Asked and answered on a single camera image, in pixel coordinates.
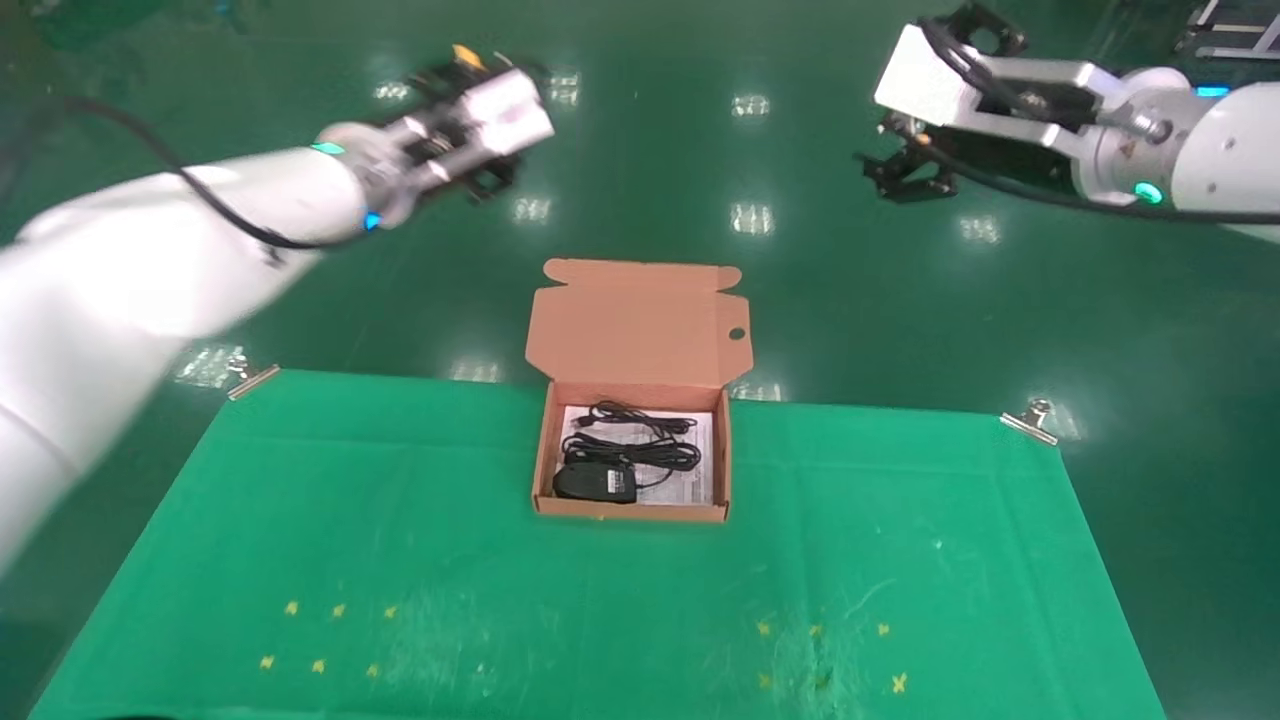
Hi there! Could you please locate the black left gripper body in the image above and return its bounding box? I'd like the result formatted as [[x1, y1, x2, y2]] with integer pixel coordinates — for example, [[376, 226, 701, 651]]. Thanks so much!
[[461, 149, 524, 205]]

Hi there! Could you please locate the orange cardboard box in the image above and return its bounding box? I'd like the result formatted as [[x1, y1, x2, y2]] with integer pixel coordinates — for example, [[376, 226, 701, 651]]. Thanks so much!
[[525, 258, 754, 524]]

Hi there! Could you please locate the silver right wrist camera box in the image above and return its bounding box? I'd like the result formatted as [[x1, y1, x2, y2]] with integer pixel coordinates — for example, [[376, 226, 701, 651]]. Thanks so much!
[[874, 24, 989, 128]]

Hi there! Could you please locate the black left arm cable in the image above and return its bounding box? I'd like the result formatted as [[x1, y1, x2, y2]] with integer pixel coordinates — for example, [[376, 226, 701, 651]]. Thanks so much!
[[55, 95, 336, 252]]

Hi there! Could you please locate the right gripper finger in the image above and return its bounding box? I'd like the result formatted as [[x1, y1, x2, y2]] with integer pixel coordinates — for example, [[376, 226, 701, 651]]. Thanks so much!
[[857, 148, 917, 205], [906, 150, 962, 205]]

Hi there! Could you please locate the black data cable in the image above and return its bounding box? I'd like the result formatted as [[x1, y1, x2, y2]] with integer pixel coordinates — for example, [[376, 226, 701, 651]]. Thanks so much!
[[585, 400, 700, 442]]

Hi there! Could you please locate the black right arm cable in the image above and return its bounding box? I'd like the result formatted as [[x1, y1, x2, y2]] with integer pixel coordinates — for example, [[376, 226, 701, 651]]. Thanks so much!
[[918, 15, 1280, 228]]

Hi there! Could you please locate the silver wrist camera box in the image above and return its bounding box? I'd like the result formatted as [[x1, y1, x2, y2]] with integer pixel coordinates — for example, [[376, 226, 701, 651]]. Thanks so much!
[[874, 24, 989, 128], [462, 67, 557, 157]]

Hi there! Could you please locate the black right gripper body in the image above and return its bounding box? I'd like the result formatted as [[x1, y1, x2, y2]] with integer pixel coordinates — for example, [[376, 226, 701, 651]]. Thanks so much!
[[912, 120, 1069, 193]]

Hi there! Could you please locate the white metal cart frame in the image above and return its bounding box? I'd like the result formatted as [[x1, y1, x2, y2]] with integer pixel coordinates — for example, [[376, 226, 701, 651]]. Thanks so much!
[[1177, 0, 1280, 61]]

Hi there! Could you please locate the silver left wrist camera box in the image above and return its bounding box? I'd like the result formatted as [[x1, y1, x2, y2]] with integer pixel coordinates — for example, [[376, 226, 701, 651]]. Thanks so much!
[[462, 67, 557, 157]]

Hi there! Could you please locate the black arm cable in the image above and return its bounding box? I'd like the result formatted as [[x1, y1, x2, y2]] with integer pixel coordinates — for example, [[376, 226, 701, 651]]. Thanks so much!
[[55, 95, 336, 252], [918, 15, 1280, 228]]

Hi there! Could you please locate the metal cloth clip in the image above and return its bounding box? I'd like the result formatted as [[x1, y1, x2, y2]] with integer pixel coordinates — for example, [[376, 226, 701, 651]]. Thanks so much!
[[999, 397, 1060, 447], [226, 349, 283, 402]]

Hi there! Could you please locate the green table cloth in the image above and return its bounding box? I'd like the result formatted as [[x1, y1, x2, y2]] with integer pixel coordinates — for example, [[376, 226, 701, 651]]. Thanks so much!
[[28, 367, 1171, 720]]

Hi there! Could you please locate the white printed paper sheet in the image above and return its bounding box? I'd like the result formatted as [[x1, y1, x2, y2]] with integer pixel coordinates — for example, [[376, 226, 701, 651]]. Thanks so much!
[[559, 404, 718, 507]]

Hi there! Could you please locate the black mouse with cable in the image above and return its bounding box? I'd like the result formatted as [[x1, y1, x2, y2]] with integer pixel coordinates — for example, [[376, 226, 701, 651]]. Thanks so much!
[[552, 431, 704, 506]]

